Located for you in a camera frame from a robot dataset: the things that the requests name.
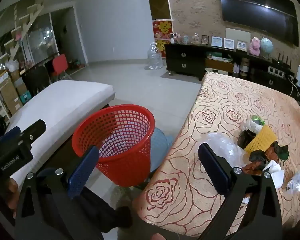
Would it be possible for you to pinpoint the black tv cabinet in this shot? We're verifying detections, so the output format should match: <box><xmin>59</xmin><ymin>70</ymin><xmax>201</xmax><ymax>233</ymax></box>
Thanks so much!
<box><xmin>165</xmin><ymin>44</ymin><xmax>300</xmax><ymax>102</ymax></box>

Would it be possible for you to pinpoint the wall mounted television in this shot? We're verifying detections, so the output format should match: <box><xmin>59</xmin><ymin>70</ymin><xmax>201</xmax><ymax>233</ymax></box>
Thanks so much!
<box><xmin>221</xmin><ymin>0</ymin><xmax>299</xmax><ymax>47</ymax></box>

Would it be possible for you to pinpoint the person's left hand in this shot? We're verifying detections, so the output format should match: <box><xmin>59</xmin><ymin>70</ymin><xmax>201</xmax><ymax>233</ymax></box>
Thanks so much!
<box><xmin>6</xmin><ymin>178</ymin><xmax>19</xmax><ymax>218</ymax></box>

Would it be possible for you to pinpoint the red plastic mesh basket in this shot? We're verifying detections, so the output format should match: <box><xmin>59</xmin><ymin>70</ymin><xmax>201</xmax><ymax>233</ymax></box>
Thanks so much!
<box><xmin>72</xmin><ymin>105</ymin><xmax>155</xmax><ymax>187</ymax></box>

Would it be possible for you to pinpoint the white foam net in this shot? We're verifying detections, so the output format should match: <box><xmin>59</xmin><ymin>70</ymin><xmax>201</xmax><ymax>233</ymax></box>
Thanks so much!
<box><xmin>241</xmin><ymin>119</ymin><xmax>263</xmax><ymax>134</ymax></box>

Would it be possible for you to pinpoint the red chair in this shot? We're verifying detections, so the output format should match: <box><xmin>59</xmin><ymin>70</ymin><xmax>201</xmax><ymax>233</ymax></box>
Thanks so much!
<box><xmin>52</xmin><ymin>54</ymin><xmax>71</xmax><ymax>80</ymax></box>

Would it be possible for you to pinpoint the rose pattern tablecloth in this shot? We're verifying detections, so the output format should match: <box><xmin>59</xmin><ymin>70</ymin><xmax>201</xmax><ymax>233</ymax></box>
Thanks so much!
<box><xmin>133</xmin><ymin>73</ymin><xmax>300</xmax><ymax>237</ymax></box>

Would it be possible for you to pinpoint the light blue globe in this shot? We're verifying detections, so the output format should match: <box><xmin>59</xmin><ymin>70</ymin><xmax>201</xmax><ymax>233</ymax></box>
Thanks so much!
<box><xmin>260</xmin><ymin>37</ymin><xmax>274</xmax><ymax>54</ymax></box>

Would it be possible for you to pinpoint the pink plush toy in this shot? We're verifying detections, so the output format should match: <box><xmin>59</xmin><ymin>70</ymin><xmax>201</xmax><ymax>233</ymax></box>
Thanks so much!
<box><xmin>249</xmin><ymin>37</ymin><xmax>260</xmax><ymax>56</ymax></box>

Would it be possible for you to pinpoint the clear water jug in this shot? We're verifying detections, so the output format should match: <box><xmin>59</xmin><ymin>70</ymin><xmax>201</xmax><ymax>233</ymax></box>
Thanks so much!
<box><xmin>147</xmin><ymin>42</ymin><xmax>163</xmax><ymax>70</ymax></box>

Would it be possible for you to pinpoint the black plastic bag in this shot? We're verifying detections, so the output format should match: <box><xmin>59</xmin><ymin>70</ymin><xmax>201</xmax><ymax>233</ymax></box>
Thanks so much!
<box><xmin>237</xmin><ymin>130</ymin><xmax>256</xmax><ymax>149</ymax></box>

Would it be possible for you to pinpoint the yellow foam fruit net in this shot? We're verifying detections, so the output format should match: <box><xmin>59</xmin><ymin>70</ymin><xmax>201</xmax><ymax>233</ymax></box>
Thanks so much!
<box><xmin>244</xmin><ymin>125</ymin><xmax>277</xmax><ymax>154</ymax></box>

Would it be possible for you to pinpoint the green wrapper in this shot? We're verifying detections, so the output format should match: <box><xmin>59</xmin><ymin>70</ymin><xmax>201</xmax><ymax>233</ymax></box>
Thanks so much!
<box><xmin>251</xmin><ymin>115</ymin><xmax>265</xmax><ymax>126</ymax></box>

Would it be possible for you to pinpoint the red festive poster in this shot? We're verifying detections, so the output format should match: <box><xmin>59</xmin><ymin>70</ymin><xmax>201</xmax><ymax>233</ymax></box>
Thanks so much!
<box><xmin>152</xmin><ymin>19</ymin><xmax>173</xmax><ymax>58</ymax></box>

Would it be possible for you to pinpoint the blue plastic stool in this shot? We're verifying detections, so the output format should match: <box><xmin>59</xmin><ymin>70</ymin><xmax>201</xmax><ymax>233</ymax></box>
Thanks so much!
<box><xmin>150</xmin><ymin>127</ymin><xmax>174</xmax><ymax>172</ymax></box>

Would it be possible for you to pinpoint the white tissue paper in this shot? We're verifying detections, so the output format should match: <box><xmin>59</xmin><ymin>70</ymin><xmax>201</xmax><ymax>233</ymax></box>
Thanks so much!
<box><xmin>263</xmin><ymin>160</ymin><xmax>284</xmax><ymax>189</ymax></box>

